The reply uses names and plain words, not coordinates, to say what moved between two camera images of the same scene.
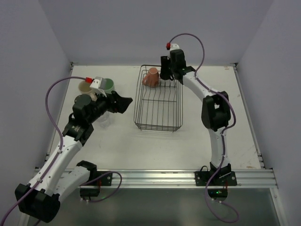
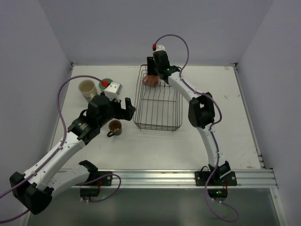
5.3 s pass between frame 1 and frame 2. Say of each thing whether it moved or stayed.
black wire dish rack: stayed
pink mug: stayed
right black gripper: moved
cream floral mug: stayed
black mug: moved
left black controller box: stayed
